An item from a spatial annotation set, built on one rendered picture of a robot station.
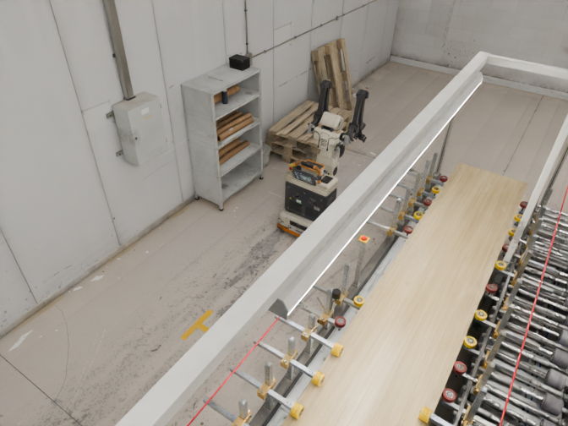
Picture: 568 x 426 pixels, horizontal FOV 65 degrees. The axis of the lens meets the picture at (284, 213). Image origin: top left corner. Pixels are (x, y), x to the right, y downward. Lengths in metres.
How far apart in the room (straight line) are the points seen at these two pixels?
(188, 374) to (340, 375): 1.94
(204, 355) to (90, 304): 3.71
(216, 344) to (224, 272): 3.64
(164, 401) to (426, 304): 2.63
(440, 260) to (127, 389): 2.81
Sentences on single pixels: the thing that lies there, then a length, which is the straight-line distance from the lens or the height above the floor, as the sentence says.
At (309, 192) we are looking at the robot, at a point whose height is 0.68.
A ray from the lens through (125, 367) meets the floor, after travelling 4.32.
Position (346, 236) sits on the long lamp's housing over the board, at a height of 2.36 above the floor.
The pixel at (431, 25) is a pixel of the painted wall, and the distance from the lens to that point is 10.36.
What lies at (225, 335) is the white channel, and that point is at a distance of 1.26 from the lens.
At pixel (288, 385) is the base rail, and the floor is 0.70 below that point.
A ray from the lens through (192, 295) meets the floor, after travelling 4.69.
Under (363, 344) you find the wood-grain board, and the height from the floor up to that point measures 0.90.
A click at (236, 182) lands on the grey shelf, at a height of 0.14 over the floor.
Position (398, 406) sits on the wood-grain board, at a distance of 3.00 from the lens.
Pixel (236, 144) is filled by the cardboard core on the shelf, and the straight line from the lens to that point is 5.88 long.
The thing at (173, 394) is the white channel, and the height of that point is 2.46.
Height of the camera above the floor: 3.46
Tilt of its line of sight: 38 degrees down
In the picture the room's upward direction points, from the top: 1 degrees clockwise
